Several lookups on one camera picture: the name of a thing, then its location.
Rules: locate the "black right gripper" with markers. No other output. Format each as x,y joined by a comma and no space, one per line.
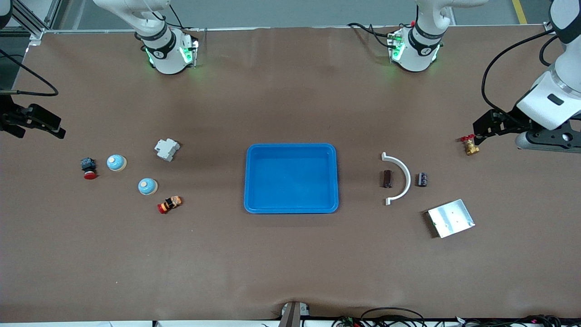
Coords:
8,116

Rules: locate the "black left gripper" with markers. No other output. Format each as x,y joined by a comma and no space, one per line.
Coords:
509,121

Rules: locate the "blue dome bell wooden base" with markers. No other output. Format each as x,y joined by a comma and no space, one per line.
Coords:
116,162
147,186

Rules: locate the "green-lit right arm base box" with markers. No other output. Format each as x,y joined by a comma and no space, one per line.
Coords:
188,53

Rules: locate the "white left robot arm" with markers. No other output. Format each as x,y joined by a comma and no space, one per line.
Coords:
558,91

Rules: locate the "green-lit left arm base box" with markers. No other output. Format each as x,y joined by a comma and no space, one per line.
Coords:
396,47

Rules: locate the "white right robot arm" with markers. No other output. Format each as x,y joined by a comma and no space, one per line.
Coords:
168,59

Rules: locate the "red mushroom emergency stop button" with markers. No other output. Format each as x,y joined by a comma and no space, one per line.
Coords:
88,165

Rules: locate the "silver metal plate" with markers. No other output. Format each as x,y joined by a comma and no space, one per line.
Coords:
451,219

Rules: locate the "white circuit breaker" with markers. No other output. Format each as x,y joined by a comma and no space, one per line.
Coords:
166,150

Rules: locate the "small red orange push button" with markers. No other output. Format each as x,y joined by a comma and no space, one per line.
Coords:
170,204

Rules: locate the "blue plastic tray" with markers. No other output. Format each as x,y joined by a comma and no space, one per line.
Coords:
290,179

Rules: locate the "black right camera mount plate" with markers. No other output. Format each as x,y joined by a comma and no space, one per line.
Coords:
11,131

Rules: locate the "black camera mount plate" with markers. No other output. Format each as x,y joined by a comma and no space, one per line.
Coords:
11,131
551,135

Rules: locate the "black left camera mount plate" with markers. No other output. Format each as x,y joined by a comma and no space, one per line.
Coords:
551,135

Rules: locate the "aluminium frame profile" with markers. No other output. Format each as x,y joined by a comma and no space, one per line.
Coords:
34,29

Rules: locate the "white curved plastic bracket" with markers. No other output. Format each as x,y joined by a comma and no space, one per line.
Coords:
408,180

